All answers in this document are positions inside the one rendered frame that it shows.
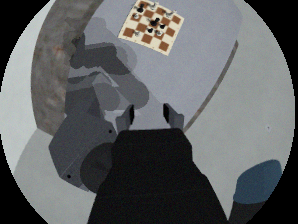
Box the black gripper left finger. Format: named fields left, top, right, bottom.
left=115, top=104, right=135, bottom=134

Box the brown and cream chessboard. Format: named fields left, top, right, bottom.
left=118, top=0, right=184, bottom=56

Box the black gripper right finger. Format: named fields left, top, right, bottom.
left=163, top=103, right=184, bottom=131

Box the black chess piece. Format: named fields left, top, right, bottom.
left=137, top=4, right=144, bottom=13
left=151, top=18, right=160, bottom=26

